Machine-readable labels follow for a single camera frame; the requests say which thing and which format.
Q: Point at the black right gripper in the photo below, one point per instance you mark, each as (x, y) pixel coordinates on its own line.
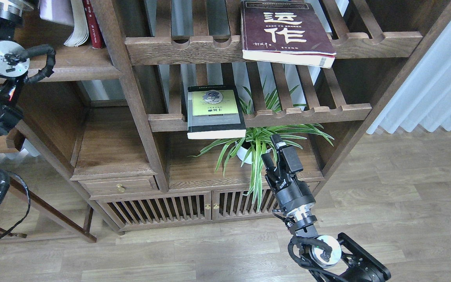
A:
(294, 197)

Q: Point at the dark red book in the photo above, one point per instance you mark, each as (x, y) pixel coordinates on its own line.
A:
(284, 32)

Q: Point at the pale purple white book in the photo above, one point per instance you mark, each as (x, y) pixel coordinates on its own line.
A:
(57, 11)

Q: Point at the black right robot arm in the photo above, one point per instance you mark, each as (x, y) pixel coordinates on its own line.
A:
(327, 258)

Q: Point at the white plant pot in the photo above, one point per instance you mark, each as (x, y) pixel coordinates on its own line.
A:
(243, 149)

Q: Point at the green spider plant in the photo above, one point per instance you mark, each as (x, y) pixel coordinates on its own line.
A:
(258, 142)

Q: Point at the yellow and black book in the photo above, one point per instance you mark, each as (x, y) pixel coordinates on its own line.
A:
(214, 112)

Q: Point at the dark wooden bookshelf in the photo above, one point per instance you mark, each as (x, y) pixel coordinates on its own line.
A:
(112, 121)

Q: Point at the white pleated curtain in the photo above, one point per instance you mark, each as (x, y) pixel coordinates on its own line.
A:
(425, 97)

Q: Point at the red spine standing book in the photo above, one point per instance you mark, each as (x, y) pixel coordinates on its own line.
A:
(93, 26)

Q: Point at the cream paged standing book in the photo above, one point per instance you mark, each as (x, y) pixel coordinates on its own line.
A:
(80, 33)

